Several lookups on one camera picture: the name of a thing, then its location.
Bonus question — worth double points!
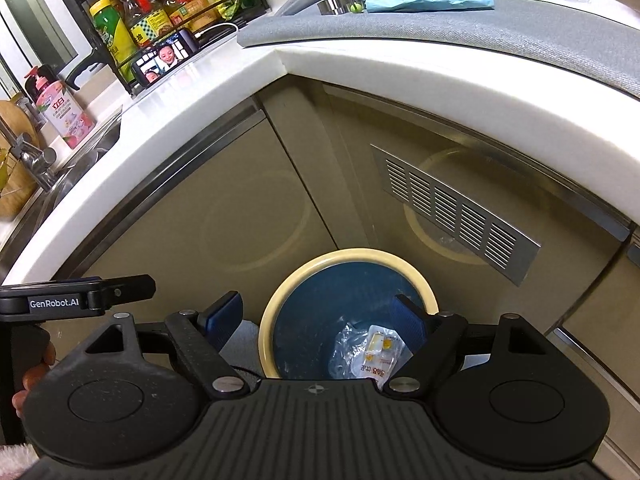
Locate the pink dish soap bottle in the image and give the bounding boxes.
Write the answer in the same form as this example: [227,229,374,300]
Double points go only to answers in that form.
[24,66,96,150]

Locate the steel sink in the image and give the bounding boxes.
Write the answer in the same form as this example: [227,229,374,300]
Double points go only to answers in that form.
[30,109,124,241]

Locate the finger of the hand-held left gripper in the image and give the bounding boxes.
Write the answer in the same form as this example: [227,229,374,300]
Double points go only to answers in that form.
[100,274,157,307]

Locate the beige cabinet door with vent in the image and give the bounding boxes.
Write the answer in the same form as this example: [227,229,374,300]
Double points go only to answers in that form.
[320,82,633,346]

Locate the grey counter mat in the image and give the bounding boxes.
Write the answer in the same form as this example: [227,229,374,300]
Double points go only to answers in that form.
[237,0,640,111]

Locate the window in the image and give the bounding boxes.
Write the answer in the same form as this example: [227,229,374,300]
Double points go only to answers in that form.
[0,0,82,106]

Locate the silver vent grille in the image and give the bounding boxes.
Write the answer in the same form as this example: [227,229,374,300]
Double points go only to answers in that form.
[371,144,542,287]

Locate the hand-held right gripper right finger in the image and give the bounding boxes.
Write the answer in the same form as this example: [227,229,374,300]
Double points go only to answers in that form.
[382,294,576,393]

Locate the crumpled plastic wrapper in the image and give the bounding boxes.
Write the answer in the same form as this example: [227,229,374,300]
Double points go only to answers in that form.
[350,324,407,382]

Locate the black handle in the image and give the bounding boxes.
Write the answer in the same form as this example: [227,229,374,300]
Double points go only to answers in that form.
[66,52,109,92]

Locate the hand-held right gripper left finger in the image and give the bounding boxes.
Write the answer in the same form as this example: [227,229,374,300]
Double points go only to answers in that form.
[55,291,251,401]

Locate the white charging cable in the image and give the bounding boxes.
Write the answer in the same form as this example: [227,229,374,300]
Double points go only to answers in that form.
[195,22,239,42]

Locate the clear plastic wrapper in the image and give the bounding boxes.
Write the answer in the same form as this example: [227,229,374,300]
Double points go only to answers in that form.
[327,322,381,382]

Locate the blue bin cream rim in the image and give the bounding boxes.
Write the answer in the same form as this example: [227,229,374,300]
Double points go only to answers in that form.
[258,248,441,391]

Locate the green bottle yellow cap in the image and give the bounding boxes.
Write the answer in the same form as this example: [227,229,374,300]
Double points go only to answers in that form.
[89,0,138,65]

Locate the steel faucet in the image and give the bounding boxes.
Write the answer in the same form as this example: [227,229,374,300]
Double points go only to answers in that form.
[0,115,64,192]

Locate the person's left hand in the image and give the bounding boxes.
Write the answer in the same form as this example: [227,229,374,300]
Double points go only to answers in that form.
[12,340,57,419]

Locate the wooden cutting board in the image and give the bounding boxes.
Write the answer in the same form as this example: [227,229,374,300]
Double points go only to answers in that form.
[0,100,47,221]

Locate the smartphone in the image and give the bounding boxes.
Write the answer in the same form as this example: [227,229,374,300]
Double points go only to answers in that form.
[131,30,201,87]

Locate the black wire rack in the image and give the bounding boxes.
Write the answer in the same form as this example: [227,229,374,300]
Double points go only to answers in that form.
[67,0,273,97]

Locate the oil bottle red cap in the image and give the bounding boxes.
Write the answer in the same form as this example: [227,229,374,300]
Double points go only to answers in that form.
[115,0,173,49]

